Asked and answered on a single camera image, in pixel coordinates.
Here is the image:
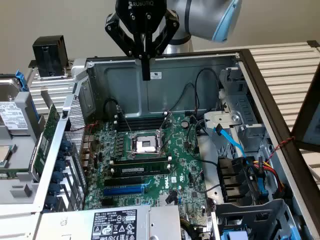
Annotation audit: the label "blue expansion slot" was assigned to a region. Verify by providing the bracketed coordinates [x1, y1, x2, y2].
[103, 184, 146, 198]

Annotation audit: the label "silver CPU socket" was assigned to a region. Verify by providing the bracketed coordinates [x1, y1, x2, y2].
[127, 131, 165, 160]

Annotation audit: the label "black plastic box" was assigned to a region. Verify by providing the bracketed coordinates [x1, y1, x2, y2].
[32, 34, 70, 79]

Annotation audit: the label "black plastic fan shroud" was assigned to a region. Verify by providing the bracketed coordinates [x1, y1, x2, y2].
[216, 155, 257, 204]

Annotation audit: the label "blue disk carrier rail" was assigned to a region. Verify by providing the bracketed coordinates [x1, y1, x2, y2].
[14, 69, 40, 121]

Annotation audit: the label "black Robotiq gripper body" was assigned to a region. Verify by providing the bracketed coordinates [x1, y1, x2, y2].
[114, 0, 168, 35]

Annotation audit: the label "green Dell motherboard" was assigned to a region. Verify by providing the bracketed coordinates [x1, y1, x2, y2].
[83, 112, 213, 228]

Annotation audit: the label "thin black wire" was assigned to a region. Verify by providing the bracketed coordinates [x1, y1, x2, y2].
[103, 98, 124, 123]
[194, 67, 222, 112]
[169, 82, 199, 112]
[185, 119, 219, 167]

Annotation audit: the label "silver hard disk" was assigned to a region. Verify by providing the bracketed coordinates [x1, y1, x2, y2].
[0, 77, 30, 137]

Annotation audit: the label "green GPU with black cooler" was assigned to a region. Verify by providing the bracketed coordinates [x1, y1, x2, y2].
[31, 103, 62, 181]

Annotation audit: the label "red black twisted wire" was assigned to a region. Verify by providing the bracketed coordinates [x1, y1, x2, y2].
[265, 135, 296, 164]
[69, 121, 101, 161]

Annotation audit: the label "blue plastic latch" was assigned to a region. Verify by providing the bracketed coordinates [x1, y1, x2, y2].
[257, 174, 269, 199]

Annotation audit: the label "silver CPU chip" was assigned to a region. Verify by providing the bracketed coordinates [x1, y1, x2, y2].
[0, 144, 13, 170]

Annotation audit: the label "light blue SATA wire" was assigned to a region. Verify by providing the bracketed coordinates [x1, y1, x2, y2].
[212, 123, 248, 165]

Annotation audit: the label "long black expansion slot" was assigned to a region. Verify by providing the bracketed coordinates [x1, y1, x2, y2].
[103, 175, 143, 188]

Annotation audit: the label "open grey PC case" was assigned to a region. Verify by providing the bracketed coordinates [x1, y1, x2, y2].
[0, 48, 320, 240]

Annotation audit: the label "metal socket cover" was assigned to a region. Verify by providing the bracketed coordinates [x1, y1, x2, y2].
[156, 111, 175, 137]

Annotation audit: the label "thin metal locking lever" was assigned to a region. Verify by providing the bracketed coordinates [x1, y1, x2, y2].
[116, 104, 135, 140]
[125, 149, 162, 158]

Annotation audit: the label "grey parts rack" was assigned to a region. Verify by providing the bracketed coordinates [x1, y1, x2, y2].
[0, 91, 63, 208]

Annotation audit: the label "silver metal drive cage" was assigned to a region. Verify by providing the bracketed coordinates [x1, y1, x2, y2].
[203, 66, 272, 157]

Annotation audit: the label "yellow red power wires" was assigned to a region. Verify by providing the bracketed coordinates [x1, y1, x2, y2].
[251, 159, 286, 195]

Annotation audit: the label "dark framed panel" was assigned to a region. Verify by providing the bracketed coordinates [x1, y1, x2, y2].
[290, 71, 320, 151]

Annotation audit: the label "grey power supply unit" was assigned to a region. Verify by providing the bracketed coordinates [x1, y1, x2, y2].
[36, 204, 182, 240]

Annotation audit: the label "grey disk bay cage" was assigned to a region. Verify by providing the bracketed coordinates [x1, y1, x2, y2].
[211, 198, 305, 240]

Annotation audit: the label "yellow black sleeved power cable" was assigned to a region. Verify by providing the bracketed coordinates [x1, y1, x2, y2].
[180, 216, 210, 232]

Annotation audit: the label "lilac blue plastic block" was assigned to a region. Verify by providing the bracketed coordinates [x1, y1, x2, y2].
[221, 229, 249, 240]

